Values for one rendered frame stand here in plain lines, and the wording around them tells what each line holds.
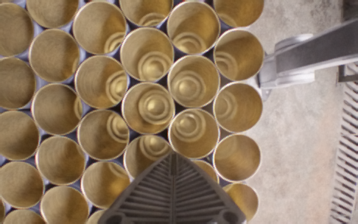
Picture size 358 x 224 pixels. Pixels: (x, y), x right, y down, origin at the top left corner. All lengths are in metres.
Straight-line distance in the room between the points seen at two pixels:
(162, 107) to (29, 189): 0.25
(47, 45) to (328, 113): 2.17
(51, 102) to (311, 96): 1.99
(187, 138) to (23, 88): 0.29
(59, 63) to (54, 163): 0.16
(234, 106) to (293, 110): 1.58
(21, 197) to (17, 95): 0.15
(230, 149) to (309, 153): 1.83
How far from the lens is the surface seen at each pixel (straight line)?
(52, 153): 0.29
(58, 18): 0.32
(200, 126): 0.26
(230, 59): 0.29
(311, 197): 2.35
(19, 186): 0.34
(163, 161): 0.16
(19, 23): 0.34
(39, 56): 0.27
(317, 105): 2.03
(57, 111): 0.29
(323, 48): 0.73
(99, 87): 0.27
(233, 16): 0.31
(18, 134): 0.33
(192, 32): 0.29
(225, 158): 0.29
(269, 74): 1.23
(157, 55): 0.27
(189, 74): 0.26
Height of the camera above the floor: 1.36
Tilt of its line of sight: 84 degrees down
